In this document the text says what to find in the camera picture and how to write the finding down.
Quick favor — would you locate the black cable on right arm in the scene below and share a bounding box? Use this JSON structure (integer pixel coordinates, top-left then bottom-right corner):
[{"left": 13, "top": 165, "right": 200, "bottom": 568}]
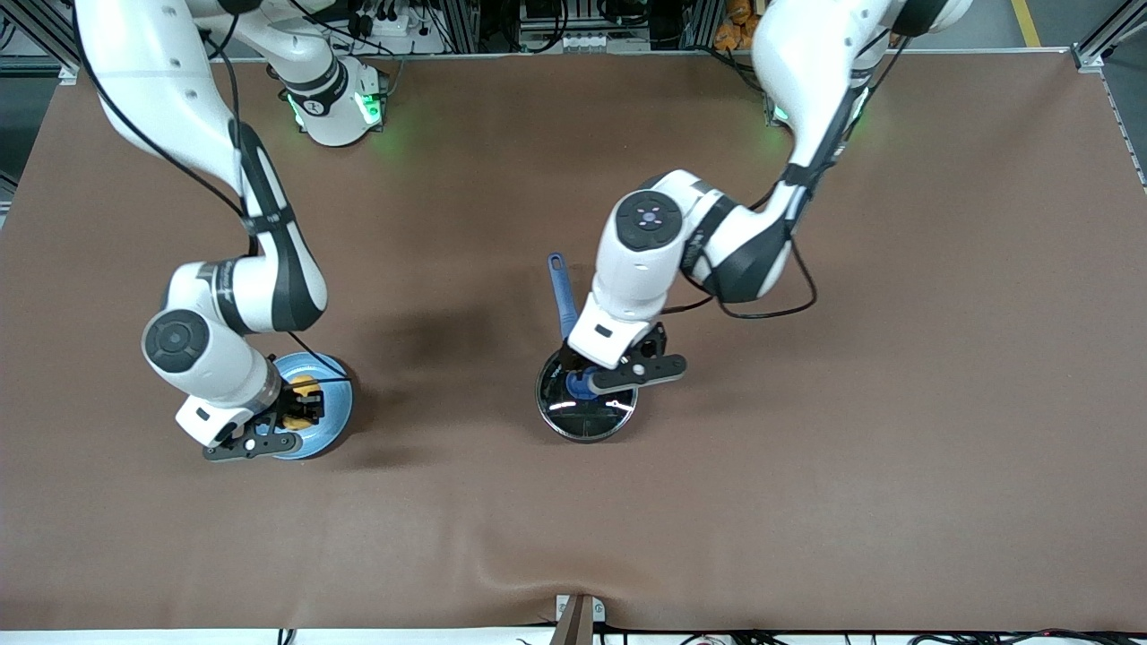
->
[{"left": 72, "top": 0, "right": 350, "bottom": 386}]

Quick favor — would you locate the brown table mat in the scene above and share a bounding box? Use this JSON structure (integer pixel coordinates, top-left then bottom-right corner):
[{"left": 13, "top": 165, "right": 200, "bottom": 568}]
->
[{"left": 0, "top": 49, "right": 1147, "bottom": 633}]

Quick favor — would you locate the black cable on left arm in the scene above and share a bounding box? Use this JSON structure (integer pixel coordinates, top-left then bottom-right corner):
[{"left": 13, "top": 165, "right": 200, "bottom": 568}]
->
[{"left": 663, "top": 18, "right": 906, "bottom": 322}]

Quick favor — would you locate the white power strip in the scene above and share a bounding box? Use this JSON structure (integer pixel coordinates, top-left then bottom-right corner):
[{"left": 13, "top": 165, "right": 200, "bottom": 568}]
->
[{"left": 351, "top": 4, "right": 424, "bottom": 41}]

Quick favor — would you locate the yellow potato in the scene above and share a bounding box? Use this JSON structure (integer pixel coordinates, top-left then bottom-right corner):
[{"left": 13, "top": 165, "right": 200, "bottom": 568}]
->
[{"left": 290, "top": 376, "right": 322, "bottom": 424}]

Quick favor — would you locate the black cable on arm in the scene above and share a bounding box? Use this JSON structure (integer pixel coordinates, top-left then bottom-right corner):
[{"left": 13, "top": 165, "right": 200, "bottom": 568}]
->
[
  {"left": 663, "top": 18, "right": 906, "bottom": 322},
  {"left": 72, "top": 0, "right": 350, "bottom": 386}
]

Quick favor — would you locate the glass lid with blue knob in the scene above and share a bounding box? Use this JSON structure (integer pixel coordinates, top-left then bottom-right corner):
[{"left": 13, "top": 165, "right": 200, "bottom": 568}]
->
[{"left": 536, "top": 345, "right": 639, "bottom": 443}]

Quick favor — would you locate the aluminium rack upright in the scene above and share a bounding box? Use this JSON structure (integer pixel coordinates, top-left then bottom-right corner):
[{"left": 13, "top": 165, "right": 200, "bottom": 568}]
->
[
  {"left": 444, "top": 0, "right": 482, "bottom": 53},
  {"left": 686, "top": 0, "right": 725, "bottom": 50}
]

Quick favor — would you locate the metal bracket with brown post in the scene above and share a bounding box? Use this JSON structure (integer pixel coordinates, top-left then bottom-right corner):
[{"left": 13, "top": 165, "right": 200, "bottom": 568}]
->
[{"left": 548, "top": 593, "right": 607, "bottom": 645}]

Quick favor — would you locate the blue round plate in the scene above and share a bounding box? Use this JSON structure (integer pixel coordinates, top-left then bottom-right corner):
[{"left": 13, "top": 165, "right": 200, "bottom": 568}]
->
[{"left": 267, "top": 351, "right": 355, "bottom": 460}]

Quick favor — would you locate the steel pot with blue handle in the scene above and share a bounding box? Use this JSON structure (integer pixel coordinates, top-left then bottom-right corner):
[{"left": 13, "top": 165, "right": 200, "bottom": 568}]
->
[{"left": 535, "top": 253, "right": 640, "bottom": 443}]

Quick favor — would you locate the aluminium frame post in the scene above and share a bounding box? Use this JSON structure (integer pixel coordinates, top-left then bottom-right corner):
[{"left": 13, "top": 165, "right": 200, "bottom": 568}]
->
[
  {"left": 1071, "top": 0, "right": 1147, "bottom": 74},
  {"left": 0, "top": 0, "right": 83, "bottom": 86}
]

